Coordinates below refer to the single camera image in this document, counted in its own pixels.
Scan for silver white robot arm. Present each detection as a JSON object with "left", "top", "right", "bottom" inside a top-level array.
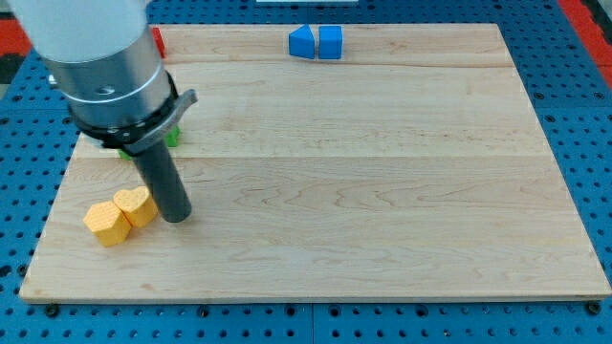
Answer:
[{"left": 9, "top": 0, "right": 197, "bottom": 156}]

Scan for light wooden board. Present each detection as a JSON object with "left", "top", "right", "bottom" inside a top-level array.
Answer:
[{"left": 20, "top": 24, "right": 611, "bottom": 305}]

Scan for blue triangular block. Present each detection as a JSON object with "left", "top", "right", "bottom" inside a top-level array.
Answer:
[{"left": 288, "top": 25, "right": 316, "bottom": 59}]

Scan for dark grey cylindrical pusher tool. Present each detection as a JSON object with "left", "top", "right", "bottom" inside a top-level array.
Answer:
[{"left": 132, "top": 140, "right": 191, "bottom": 223}]

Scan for blue cube block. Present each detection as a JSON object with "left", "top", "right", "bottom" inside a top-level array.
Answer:
[{"left": 318, "top": 26, "right": 343, "bottom": 59}]

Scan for green block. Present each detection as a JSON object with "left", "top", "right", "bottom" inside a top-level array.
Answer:
[{"left": 117, "top": 126, "right": 181, "bottom": 161}]

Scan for yellow heart block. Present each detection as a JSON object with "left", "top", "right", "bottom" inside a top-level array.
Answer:
[{"left": 113, "top": 186, "right": 159, "bottom": 227}]

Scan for yellow hexagon block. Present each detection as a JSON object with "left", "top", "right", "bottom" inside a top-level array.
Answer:
[{"left": 83, "top": 201, "right": 132, "bottom": 247}]

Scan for red block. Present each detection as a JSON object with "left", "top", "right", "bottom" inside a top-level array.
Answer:
[{"left": 151, "top": 27, "right": 165, "bottom": 58}]

